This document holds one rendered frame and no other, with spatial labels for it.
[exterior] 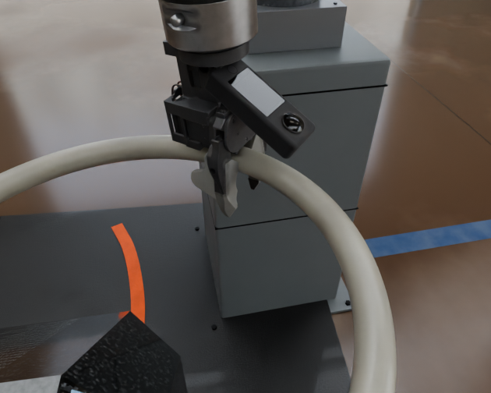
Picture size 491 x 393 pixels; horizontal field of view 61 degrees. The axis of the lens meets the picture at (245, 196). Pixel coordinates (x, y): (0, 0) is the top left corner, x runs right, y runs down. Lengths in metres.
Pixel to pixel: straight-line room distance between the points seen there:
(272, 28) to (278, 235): 0.54
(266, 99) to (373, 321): 0.23
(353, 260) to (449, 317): 1.22
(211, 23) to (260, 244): 0.86
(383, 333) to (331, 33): 0.76
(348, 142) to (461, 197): 1.11
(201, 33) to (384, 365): 0.30
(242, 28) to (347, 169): 0.73
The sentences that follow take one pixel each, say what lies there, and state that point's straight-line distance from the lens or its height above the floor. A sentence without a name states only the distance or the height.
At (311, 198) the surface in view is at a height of 0.93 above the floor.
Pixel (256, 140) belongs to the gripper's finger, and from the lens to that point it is 0.50.
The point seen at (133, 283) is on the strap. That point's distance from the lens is 1.54.
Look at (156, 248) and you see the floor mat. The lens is 1.64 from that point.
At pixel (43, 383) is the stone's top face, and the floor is 0.80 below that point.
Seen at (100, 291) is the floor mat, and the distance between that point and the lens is 1.56.
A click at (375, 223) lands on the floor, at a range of 1.80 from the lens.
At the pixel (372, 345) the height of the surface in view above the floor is 0.92.
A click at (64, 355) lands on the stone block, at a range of 0.55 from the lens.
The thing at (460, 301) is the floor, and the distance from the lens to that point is 1.64.
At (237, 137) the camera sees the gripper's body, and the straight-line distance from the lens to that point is 0.45.
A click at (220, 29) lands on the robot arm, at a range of 0.39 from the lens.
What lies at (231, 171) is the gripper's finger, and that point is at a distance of 0.47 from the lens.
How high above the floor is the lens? 1.20
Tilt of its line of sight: 40 degrees down
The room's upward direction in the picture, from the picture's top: straight up
